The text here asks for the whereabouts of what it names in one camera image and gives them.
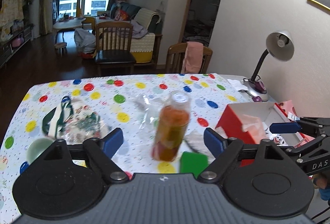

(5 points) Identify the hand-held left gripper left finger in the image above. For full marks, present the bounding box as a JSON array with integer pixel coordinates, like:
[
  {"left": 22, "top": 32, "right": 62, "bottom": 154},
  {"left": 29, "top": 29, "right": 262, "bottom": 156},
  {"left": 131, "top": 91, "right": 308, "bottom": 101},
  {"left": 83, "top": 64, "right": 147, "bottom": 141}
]
[{"left": 44, "top": 128, "right": 129, "bottom": 184}]

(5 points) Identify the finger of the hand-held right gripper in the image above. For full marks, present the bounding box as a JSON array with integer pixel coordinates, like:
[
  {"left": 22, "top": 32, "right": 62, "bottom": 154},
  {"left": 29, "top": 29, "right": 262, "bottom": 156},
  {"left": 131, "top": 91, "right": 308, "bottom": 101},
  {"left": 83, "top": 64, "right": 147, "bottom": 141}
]
[
  {"left": 269, "top": 116, "right": 330, "bottom": 137},
  {"left": 282, "top": 135, "right": 330, "bottom": 160}
]

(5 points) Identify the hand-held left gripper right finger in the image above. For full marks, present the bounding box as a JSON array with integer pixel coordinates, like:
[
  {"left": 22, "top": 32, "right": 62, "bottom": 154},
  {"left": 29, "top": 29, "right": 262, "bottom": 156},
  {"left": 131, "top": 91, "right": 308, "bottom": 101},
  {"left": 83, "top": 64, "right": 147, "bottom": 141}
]
[{"left": 197, "top": 128, "right": 285, "bottom": 184}]

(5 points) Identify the white fluffy towel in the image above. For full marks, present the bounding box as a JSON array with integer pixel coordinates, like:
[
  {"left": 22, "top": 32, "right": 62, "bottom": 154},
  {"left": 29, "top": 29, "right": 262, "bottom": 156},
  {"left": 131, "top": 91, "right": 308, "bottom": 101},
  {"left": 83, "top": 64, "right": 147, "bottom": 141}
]
[{"left": 184, "top": 130, "right": 214, "bottom": 156}]

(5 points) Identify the red cardboard box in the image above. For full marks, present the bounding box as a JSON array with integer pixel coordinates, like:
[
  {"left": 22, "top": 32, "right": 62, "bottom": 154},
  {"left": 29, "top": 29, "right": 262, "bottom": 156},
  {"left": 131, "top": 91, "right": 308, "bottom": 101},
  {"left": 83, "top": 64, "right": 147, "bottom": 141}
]
[{"left": 215, "top": 101, "right": 305, "bottom": 168}]

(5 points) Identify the printed drawstring bag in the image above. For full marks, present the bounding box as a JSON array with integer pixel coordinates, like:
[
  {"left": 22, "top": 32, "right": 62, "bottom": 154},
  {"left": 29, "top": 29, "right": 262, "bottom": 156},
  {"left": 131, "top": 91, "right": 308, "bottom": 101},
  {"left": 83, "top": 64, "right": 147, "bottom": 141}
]
[{"left": 42, "top": 96, "right": 107, "bottom": 144}]

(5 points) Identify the person's right hand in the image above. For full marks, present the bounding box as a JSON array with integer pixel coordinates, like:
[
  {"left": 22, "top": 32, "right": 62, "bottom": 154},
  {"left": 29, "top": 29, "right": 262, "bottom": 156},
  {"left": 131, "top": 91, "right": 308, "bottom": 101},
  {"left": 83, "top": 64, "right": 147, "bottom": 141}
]
[{"left": 313, "top": 173, "right": 329, "bottom": 190}]

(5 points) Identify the pink plastic bag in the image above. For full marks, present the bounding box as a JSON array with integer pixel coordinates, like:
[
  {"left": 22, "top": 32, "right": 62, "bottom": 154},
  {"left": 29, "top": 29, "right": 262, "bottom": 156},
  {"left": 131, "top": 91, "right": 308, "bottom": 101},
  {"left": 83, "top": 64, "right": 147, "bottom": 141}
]
[{"left": 275, "top": 100, "right": 301, "bottom": 121}]

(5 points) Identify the pink cloth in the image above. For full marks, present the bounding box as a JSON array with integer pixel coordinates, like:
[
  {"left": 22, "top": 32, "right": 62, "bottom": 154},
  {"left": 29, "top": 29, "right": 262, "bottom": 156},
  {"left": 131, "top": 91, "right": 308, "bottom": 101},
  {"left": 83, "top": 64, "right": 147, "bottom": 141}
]
[{"left": 241, "top": 114, "right": 267, "bottom": 140}]

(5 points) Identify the green sponge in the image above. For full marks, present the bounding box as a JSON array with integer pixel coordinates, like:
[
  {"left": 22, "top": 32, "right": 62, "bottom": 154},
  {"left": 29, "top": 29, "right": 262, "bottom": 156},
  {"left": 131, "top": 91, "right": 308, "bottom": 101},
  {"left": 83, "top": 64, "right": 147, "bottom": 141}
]
[{"left": 180, "top": 152, "right": 209, "bottom": 179}]

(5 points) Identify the polka dot tablecloth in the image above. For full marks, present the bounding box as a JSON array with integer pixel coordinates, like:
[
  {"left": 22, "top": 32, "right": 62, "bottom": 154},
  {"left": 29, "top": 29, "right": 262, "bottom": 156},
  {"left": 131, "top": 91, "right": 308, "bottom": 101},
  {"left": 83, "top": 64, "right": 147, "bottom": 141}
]
[{"left": 0, "top": 73, "right": 248, "bottom": 217}]

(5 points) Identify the orange juice bottle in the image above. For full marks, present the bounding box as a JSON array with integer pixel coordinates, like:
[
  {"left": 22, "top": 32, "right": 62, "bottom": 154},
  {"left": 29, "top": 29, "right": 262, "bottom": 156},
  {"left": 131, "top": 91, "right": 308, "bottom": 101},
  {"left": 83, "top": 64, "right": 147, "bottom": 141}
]
[{"left": 151, "top": 90, "right": 192, "bottom": 162}]

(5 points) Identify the clear plastic bag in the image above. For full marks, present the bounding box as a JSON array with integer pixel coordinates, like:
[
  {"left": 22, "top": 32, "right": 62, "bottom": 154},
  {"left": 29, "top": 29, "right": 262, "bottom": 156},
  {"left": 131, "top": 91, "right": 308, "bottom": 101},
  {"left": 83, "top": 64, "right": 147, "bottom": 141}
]
[{"left": 131, "top": 95, "right": 165, "bottom": 134}]

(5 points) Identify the white tissue paper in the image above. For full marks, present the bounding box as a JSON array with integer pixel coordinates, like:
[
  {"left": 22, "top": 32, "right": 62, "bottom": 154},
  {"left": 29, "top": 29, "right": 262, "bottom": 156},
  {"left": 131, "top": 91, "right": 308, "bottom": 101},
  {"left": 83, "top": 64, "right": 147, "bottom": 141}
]
[{"left": 227, "top": 79, "right": 249, "bottom": 91}]

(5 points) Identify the pale green cup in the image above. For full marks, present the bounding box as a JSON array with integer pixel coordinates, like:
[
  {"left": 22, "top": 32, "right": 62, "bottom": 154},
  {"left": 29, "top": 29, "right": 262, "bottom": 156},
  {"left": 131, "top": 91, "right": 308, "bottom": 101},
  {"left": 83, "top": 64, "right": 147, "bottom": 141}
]
[{"left": 27, "top": 137, "right": 56, "bottom": 165}]

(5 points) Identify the silver desk lamp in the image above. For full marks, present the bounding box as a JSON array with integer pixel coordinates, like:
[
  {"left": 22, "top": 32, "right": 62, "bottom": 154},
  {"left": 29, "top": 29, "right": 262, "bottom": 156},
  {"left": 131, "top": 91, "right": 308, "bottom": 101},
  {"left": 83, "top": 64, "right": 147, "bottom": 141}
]
[{"left": 242, "top": 30, "right": 295, "bottom": 102}]

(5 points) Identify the wooden chair black seat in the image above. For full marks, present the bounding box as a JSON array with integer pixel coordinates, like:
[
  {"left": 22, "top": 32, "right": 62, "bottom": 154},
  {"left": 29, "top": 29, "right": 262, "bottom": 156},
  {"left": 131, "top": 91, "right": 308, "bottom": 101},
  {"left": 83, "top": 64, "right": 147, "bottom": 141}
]
[{"left": 94, "top": 21, "right": 137, "bottom": 76}]

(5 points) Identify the pink towel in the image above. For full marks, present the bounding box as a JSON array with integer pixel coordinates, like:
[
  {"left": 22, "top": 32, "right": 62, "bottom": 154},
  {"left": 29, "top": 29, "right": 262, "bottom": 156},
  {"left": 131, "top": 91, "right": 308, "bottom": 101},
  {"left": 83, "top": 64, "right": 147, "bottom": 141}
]
[{"left": 181, "top": 41, "right": 204, "bottom": 74}]

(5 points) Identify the sofa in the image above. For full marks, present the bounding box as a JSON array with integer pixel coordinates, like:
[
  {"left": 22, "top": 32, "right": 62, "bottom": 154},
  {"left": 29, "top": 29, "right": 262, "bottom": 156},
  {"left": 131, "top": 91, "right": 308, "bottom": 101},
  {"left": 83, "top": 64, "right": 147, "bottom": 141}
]
[{"left": 95, "top": 3, "right": 163, "bottom": 63}]

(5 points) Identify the white floor bag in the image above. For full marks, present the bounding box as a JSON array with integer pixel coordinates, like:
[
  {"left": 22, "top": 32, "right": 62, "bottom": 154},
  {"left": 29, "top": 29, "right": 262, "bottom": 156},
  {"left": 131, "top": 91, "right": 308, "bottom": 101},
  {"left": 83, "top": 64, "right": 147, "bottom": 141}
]
[{"left": 74, "top": 28, "right": 96, "bottom": 53}]

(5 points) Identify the small wooden stool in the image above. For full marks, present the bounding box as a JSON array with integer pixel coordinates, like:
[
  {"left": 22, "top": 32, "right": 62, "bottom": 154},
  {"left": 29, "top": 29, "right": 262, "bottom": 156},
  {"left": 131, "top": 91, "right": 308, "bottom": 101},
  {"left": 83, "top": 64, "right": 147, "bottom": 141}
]
[{"left": 54, "top": 43, "right": 68, "bottom": 56}]

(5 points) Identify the purple cloth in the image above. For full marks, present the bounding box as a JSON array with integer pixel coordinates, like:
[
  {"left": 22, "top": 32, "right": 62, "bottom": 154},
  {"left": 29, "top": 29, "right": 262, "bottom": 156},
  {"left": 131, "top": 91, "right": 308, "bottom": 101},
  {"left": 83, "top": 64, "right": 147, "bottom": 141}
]
[{"left": 130, "top": 20, "right": 149, "bottom": 39}]

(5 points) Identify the round low table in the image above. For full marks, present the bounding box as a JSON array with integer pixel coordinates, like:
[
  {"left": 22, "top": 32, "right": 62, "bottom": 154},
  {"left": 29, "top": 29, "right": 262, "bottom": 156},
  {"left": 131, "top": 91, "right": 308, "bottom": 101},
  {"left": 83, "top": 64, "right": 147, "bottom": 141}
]
[{"left": 53, "top": 18, "right": 87, "bottom": 33}]

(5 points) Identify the cream sofa blanket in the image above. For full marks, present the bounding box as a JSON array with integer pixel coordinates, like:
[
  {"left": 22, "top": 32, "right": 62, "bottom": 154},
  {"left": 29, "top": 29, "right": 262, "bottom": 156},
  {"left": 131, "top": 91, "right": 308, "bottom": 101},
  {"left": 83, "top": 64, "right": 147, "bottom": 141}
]
[{"left": 134, "top": 8, "right": 161, "bottom": 31}]

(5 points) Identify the tv cabinet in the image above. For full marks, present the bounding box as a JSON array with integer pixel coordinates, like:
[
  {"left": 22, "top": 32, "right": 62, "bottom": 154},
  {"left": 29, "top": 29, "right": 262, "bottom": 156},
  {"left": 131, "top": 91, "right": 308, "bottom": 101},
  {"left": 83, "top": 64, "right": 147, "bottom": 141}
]
[{"left": 0, "top": 26, "right": 33, "bottom": 67}]

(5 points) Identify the white tower air conditioner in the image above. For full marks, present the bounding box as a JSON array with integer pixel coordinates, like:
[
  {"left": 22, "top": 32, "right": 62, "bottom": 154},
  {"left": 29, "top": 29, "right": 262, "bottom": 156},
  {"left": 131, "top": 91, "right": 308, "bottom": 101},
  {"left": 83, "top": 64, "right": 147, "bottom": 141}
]
[{"left": 31, "top": 0, "right": 42, "bottom": 39}]

